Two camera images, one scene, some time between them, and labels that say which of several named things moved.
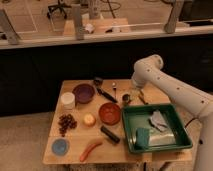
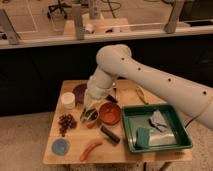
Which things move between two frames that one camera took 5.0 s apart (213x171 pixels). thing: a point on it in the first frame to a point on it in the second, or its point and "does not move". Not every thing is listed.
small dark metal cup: (125, 99) to (89, 115)
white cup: (68, 100) does not move
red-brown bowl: (109, 113) does not move
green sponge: (142, 138) does not move
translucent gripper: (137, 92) to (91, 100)
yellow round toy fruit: (89, 120) does not move
